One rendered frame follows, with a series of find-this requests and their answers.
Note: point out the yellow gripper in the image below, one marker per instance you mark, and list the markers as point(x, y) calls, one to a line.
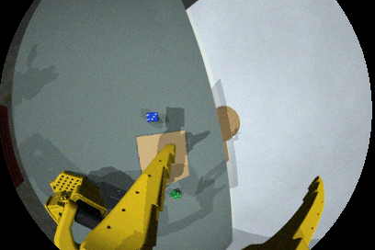
point(133, 222)

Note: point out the blue die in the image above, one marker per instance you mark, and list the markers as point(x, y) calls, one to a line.
point(151, 116)

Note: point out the beige mat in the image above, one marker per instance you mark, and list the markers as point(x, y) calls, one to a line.
point(150, 145)

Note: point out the green die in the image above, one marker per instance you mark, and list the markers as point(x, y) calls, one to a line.
point(175, 194)

